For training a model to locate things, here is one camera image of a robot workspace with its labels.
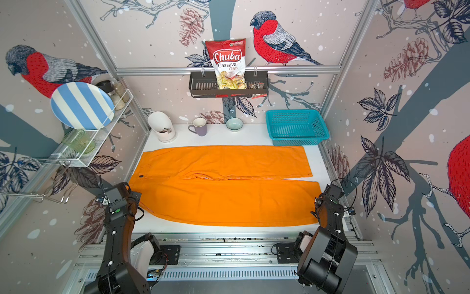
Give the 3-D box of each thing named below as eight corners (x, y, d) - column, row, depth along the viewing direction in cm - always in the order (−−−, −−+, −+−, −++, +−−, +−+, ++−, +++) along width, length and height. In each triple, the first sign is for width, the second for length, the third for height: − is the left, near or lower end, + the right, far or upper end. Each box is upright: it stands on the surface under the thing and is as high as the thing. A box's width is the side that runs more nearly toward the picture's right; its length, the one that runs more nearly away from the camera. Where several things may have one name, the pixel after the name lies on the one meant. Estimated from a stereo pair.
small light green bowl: (226, 132, 121) (225, 127, 117) (227, 122, 127) (226, 117, 123) (243, 132, 121) (243, 127, 117) (243, 122, 127) (243, 117, 123)
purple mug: (192, 135, 119) (189, 125, 112) (199, 126, 125) (196, 116, 118) (204, 138, 117) (201, 128, 110) (210, 129, 123) (208, 119, 115)
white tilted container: (154, 143, 114) (144, 126, 102) (160, 129, 122) (151, 111, 110) (175, 143, 114) (167, 126, 102) (179, 129, 122) (172, 111, 110)
